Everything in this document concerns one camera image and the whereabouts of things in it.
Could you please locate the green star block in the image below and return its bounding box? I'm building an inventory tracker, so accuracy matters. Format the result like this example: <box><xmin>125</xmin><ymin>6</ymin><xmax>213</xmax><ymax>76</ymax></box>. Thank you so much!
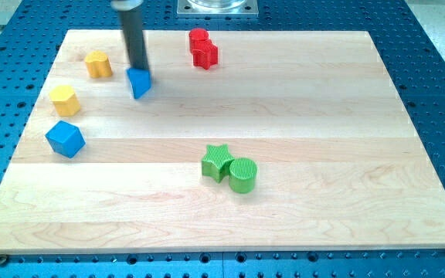
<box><xmin>201</xmin><ymin>144</ymin><xmax>235</xmax><ymax>183</ymax></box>

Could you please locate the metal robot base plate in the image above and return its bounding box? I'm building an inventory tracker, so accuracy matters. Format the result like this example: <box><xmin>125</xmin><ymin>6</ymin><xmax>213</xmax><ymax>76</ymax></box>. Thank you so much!
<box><xmin>176</xmin><ymin>0</ymin><xmax>259</xmax><ymax>18</ymax></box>

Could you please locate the yellow hexagon block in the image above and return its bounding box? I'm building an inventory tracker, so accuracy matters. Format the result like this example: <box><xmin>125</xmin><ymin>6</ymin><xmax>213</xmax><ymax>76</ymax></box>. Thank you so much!
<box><xmin>49</xmin><ymin>85</ymin><xmax>81</xmax><ymax>117</ymax></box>

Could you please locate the yellow heart block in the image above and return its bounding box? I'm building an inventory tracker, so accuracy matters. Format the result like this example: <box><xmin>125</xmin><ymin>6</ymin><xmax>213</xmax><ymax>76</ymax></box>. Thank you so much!
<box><xmin>84</xmin><ymin>50</ymin><xmax>113</xmax><ymax>78</ymax></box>

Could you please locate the left board clamp screw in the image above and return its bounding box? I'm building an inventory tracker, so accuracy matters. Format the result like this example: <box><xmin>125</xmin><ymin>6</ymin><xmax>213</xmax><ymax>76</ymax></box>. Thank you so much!
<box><xmin>0</xmin><ymin>254</ymin><xmax>8</xmax><ymax>266</ymax></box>

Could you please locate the red star block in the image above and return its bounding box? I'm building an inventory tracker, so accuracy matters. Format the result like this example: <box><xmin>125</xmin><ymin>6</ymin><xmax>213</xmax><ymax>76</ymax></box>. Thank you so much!
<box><xmin>192</xmin><ymin>39</ymin><xmax>219</xmax><ymax>70</ymax></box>

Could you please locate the green cylinder block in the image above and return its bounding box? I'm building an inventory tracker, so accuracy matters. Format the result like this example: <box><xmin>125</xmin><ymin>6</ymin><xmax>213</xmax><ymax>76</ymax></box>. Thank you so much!
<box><xmin>229</xmin><ymin>158</ymin><xmax>258</xmax><ymax>194</ymax></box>

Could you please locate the blue triangle block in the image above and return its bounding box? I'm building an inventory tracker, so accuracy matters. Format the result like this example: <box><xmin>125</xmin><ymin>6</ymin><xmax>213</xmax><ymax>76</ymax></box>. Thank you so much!
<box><xmin>126</xmin><ymin>68</ymin><xmax>151</xmax><ymax>99</ymax></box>

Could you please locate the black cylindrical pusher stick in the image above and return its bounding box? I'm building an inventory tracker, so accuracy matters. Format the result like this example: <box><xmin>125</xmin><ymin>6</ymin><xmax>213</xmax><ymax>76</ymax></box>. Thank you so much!
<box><xmin>110</xmin><ymin>0</ymin><xmax>150</xmax><ymax>72</ymax></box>

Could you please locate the red cylinder block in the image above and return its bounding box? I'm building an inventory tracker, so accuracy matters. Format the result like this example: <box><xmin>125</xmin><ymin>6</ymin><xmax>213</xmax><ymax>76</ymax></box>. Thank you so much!
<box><xmin>189</xmin><ymin>28</ymin><xmax>209</xmax><ymax>53</ymax></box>

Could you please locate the wooden board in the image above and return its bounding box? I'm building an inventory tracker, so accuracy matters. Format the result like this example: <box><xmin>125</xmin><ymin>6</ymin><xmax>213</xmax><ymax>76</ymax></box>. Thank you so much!
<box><xmin>0</xmin><ymin>29</ymin><xmax>445</xmax><ymax>254</ymax></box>

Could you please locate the blue cube block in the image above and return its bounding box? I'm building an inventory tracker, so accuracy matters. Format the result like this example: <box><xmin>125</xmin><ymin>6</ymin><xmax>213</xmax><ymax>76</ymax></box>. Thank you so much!
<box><xmin>46</xmin><ymin>120</ymin><xmax>86</xmax><ymax>158</ymax></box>

